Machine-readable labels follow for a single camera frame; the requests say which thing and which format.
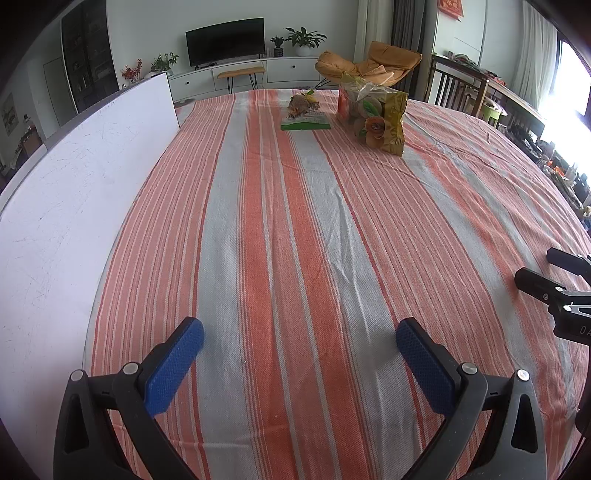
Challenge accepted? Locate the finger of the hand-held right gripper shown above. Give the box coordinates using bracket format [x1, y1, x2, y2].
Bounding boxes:
[546, 247, 591, 278]
[514, 267, 591, 315]

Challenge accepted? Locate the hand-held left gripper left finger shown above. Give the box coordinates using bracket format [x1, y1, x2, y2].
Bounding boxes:
[53, 316, 205, 480]

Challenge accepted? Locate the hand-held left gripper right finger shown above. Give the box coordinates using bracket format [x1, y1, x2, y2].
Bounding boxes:
[396, 318, 548, 480]

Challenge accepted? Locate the white box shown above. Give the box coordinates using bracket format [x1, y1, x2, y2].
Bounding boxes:
[0, 71, 181, 463]

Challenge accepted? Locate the gold snack bag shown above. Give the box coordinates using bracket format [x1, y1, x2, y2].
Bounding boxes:
[336, 71, 410, 158]

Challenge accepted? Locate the green white snack packet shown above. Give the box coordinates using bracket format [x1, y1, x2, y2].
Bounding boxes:
[280, 112, 332, 133]

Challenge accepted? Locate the clear bag of brown snacks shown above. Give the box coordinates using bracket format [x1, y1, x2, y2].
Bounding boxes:
[288, 91, 322, 116]

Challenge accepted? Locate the window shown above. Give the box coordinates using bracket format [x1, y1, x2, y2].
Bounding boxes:
[538, 41, 591, 154]

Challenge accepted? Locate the wooden side desk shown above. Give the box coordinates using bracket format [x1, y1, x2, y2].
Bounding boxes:
[431, 53, 548, 136]

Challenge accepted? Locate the orange striped tablecloth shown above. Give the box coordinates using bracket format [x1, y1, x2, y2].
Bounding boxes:
[85, 88, 591, 480]

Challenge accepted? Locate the white curtain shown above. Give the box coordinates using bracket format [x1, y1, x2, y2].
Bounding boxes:
[512, 0, 560, 112]

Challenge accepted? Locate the dark wooden chair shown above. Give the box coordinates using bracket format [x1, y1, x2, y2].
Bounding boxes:
[425, 53, 491, 116]

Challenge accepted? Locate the orange lounge chair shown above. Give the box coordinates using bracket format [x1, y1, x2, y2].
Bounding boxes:
[315, 41, 423, 89]

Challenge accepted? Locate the grey curtain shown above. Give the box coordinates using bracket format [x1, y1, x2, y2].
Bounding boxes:
[392, 0, 428, 54]

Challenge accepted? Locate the red flower arrangement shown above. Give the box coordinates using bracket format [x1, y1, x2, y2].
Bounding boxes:
[121, 58, 143, 84]

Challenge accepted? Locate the green plant in vase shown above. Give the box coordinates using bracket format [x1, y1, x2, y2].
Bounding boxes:
[151, 52, 179, 77]

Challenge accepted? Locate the white television cabinet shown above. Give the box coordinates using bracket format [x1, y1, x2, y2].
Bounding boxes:
[167, 55, 325, 100]

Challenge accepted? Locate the dark glass cabinet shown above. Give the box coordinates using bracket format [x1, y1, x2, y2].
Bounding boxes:
[61, 0, 120, 114]

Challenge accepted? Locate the black television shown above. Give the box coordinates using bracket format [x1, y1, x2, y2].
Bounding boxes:
[185, 17, 266, 69]

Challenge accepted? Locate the large green potted plant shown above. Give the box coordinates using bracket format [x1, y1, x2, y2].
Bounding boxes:
[284, 27, 328, 57]

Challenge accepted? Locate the framed wall picture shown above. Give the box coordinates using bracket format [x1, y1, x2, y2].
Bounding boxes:
[1, 92, 17, 136]

